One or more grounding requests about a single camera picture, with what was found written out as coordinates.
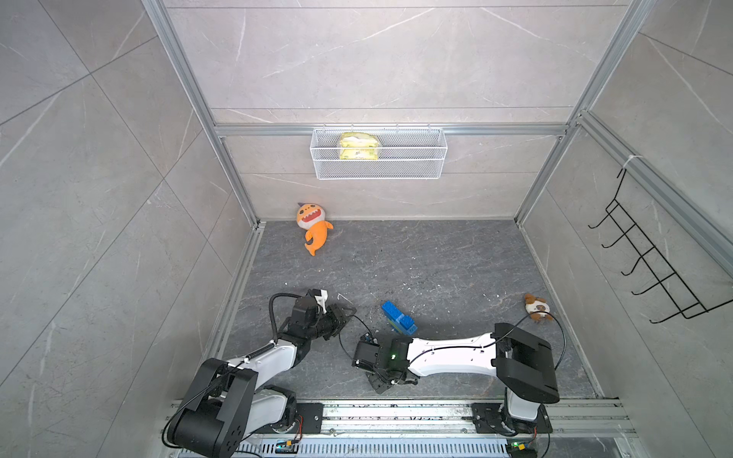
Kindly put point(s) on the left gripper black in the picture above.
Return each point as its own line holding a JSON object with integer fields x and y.
{"x": 337, "y": 318}

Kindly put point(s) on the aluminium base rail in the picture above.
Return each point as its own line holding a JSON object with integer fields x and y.
{"x": 402, "y": 418}

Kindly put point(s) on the white wire mesh basket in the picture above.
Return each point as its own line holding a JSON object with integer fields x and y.
{"x": 388, "y": 153}

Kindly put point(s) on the orange shark plush toy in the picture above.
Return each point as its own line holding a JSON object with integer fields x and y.
{"x": 312, "y": 218}

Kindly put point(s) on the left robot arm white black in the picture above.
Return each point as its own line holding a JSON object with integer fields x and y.
{"x": 229, "y": 400}

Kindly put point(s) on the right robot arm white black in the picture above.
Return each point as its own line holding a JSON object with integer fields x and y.
{"x": 521, "y": 361}

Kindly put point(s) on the black wire hook rack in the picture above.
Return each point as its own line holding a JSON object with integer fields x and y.
{"x": 686, "y": 304}

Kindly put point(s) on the dark blue 2x4 lego brick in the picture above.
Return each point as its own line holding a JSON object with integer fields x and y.
{"x": 400, "y": 322}

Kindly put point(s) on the brown white plush toy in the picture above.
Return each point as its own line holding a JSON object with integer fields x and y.
{"x": 537, "y": 309}

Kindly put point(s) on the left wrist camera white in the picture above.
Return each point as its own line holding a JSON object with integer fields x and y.
{"x": 321, "y": 298}

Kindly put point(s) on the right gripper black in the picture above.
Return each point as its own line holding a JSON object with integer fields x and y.
{"x": 378, "y": 386}

